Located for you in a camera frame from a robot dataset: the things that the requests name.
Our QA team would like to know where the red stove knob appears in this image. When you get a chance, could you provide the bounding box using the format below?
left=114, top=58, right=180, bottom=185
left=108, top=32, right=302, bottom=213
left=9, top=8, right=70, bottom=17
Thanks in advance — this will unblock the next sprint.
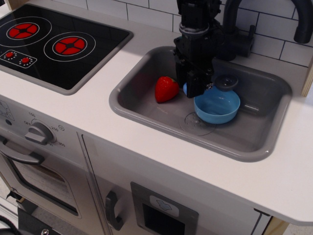
left=5, top=51, right=15, bottom=59
left=21, top=57, right=30, bottom=65

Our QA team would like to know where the black toy stove top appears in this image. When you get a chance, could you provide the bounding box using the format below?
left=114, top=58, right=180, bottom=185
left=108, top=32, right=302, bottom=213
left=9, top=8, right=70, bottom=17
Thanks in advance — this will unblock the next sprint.
left=0, top=4, right=133, bottom=95

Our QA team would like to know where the grey dispenser panel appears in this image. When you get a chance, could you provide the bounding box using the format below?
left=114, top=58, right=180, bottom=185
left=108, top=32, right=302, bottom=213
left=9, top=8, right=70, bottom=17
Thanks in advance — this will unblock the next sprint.
left=130, top=182, right=199, bottom=235

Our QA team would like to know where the grey cabinet door handle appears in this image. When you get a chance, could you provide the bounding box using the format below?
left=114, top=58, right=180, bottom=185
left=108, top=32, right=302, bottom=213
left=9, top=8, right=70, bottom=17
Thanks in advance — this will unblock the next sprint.
left=105, top=191, right=124, bottom=231

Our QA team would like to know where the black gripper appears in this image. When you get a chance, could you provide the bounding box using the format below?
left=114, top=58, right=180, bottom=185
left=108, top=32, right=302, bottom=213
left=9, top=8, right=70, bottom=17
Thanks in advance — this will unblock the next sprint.
left=174, top=22, right=222, bottom=98

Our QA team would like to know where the red right stove knob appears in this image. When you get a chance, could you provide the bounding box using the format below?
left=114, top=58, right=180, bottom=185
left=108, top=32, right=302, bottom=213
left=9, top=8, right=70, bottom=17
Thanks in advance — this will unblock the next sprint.
left=21, top=57, right=30, bottom=65

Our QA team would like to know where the red left stove knob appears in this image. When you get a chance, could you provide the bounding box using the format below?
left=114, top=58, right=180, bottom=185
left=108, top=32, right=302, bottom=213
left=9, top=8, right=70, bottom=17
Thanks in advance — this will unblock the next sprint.
left=5, top=51, right=15, bottom=59

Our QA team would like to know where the grey oven dial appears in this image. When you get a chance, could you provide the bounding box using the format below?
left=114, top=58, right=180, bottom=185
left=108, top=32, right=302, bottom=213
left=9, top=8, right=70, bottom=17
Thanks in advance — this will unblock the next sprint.
left=24, top=122, right=54, bottom=145

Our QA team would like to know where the black faucet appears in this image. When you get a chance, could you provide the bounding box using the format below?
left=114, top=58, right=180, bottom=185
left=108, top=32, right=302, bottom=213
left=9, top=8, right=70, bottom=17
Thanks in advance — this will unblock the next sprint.
left=216, top=0, right=313, bottom=61

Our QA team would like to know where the red toy strawberry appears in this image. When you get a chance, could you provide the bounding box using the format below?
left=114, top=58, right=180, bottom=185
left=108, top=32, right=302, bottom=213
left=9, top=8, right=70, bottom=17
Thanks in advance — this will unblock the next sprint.
left=155, top=76, right=179, bottom=103

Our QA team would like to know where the grey oven door handle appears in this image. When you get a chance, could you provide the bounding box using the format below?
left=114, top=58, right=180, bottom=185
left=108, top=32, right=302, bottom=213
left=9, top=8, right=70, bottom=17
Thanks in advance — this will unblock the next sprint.
left=0, top=136, right=45, bottom=165

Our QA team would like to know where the light blue plastic bowl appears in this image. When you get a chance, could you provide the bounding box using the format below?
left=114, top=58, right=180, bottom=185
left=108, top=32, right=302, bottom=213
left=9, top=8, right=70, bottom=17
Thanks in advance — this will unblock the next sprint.
left=194, top=87, right=241, bottom=124

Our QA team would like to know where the grey sink basin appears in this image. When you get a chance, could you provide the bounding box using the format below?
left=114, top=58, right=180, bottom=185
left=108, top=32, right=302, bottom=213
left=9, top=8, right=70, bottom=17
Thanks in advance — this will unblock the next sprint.
left=109, top=47, right=292, bottom=162

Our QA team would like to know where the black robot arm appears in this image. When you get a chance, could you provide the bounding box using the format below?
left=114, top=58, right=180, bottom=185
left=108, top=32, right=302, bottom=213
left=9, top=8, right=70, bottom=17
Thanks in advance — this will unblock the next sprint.
left=174, top=0, right=224, bottom=98

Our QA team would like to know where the sink drain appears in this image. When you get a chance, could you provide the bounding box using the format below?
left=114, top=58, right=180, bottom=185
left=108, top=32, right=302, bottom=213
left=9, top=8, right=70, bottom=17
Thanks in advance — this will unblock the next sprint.
left=179, top=112, right=216, bottom=136

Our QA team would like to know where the grey oven door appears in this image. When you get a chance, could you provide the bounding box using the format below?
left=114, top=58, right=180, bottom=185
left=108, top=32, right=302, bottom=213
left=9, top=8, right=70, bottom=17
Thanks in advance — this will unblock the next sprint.
left=0, top=127, right=103, bottom=235

